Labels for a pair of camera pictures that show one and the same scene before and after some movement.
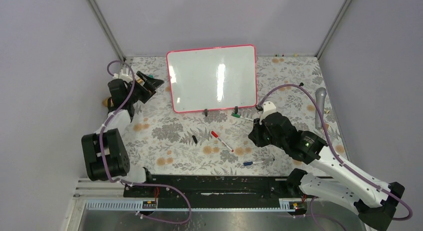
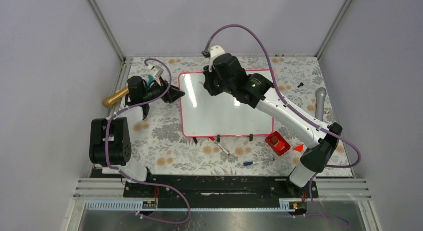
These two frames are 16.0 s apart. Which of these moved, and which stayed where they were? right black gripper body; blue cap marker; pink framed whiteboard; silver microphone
Moved: right black gripper body; pink framed whiteboard
Stayed: silver microphone; blue cap marker
